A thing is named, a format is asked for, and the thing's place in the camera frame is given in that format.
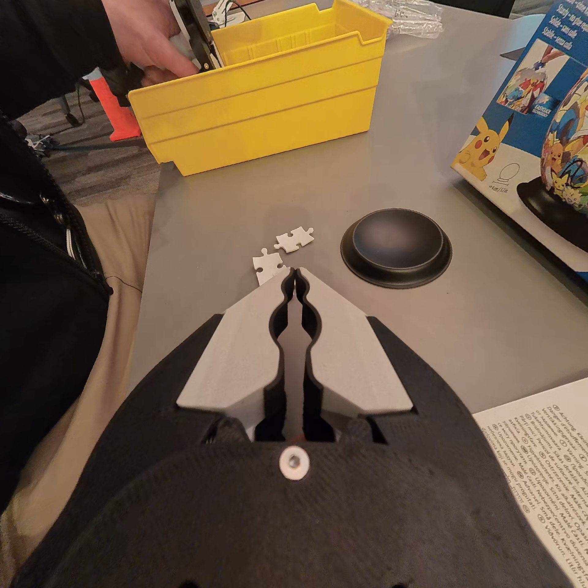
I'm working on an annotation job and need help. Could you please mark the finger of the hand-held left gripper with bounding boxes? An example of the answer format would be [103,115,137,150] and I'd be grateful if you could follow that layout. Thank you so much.
[198,32,227,73]

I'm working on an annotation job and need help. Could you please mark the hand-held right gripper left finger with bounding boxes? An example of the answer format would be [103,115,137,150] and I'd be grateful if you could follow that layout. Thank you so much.
[175,267,295,442]

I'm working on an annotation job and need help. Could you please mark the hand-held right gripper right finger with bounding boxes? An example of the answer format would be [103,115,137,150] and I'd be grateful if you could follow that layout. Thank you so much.
[296,267,415,442]

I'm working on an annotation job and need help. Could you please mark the yellow plastic bin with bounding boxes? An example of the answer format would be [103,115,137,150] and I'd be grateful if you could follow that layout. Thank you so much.
[128,0,393,177]

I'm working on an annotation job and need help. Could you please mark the joined white puzzle pieces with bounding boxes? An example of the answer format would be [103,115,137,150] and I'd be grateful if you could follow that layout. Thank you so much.
[274,225,316,253]
[252,248,288,286]

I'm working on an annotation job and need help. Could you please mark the person's left forearm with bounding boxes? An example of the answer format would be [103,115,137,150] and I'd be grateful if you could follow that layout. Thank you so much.
[0,0,125,120]

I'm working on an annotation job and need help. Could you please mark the black round puzzle stand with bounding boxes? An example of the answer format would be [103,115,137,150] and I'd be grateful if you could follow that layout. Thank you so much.
[340,208,453,289]

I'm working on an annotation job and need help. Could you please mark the colourful puzzle box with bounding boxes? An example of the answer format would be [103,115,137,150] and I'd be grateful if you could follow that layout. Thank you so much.
[450,0,588,281]

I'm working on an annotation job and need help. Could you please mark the person's left hand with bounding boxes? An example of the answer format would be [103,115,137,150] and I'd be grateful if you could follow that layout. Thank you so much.
[101,0,203,85]

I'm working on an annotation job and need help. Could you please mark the black ribbed object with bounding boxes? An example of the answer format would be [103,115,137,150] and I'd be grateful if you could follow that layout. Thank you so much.
[110,60,150,107]

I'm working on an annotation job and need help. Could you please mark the orange traffic cone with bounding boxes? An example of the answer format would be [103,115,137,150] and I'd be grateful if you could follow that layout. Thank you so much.
[89,69,143,141]

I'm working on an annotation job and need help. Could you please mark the person's beige trousers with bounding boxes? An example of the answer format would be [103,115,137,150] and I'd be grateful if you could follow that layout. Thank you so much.
[0,200,159,570]

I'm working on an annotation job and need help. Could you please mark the person's black jacket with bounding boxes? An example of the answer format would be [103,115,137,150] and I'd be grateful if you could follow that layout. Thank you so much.
[0,110,114,511]

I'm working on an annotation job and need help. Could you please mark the clear plastic bag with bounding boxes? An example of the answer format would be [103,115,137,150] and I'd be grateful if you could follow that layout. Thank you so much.
[386,0,444,40]

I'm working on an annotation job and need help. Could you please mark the white printed leaflet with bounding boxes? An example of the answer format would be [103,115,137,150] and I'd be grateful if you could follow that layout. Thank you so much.
[472,377,588,588]

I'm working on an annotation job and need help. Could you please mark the white device with cables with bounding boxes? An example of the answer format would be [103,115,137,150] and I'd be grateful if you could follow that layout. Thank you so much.
[209,0,251,26]

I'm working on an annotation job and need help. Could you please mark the black metal cart frame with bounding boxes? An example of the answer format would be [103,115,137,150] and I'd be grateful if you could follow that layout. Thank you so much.
[60,78,88,127]

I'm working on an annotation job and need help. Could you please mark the tangle of cables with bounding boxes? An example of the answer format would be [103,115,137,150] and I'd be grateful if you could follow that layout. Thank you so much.
[25,133,58,159]

